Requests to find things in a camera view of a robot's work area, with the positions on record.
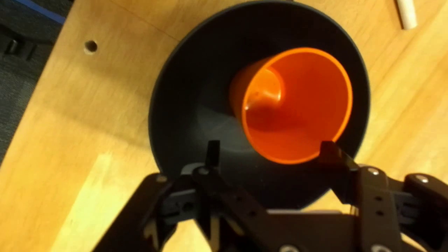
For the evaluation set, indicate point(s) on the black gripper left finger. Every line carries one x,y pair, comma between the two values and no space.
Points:
205,204

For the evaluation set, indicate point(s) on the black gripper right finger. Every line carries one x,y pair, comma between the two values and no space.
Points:
373,200

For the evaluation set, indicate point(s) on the orange plastic cup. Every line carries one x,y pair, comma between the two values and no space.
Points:
303,106

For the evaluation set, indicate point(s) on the black bowl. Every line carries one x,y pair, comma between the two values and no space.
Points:
196,92

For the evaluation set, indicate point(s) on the wooden mallet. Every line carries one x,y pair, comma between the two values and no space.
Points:
406,12

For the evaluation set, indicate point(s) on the blue strip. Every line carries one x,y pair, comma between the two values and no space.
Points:
42,10

